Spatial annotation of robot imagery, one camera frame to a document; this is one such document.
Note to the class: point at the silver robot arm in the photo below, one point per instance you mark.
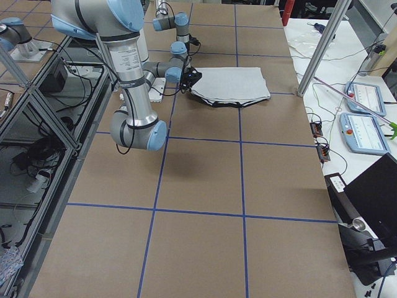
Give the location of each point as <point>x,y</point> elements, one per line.
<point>119,25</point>
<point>167,19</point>

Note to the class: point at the clear plastic bag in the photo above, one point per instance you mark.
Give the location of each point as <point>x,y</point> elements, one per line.
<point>306,43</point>

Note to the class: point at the aluminium side frame rack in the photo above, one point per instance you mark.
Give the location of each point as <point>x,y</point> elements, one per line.
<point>45,136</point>

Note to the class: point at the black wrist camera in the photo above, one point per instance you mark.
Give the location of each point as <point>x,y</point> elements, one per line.
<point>194,41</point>

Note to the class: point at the aluminium frame post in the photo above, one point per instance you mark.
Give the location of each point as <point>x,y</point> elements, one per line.
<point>327,36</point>

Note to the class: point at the black monitor stand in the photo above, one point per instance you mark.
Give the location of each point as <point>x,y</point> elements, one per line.
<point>367,257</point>

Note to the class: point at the near blue teach pendant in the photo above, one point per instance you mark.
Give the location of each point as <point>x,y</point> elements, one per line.
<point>363,134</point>

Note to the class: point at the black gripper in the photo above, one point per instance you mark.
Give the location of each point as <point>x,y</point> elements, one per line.
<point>193,78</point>

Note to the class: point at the blue teach pendant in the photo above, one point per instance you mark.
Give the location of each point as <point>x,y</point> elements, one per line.
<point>368,95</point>
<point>363,134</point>

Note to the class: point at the grey water bottle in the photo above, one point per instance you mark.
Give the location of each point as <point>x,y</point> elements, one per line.
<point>371,60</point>

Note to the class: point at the orange terminal block board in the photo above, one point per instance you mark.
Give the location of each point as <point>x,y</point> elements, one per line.
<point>316,129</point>

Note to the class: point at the black monitor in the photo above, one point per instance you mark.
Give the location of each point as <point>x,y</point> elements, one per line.
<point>373,195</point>

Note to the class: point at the patterned cloth rag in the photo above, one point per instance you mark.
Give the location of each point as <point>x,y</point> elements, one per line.
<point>11,262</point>

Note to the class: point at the far blue teach pendant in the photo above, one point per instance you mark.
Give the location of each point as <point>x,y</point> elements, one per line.
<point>368,95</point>

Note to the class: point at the grey cartoon print t-shirt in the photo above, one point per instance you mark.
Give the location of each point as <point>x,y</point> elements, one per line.
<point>231,86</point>

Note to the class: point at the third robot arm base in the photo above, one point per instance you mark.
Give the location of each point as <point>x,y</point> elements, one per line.
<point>17,40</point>

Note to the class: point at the red cylinder object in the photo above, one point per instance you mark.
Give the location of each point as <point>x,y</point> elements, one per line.
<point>288,8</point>

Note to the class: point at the metal reacher grabber stick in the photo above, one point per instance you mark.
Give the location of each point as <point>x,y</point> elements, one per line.
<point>356,103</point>

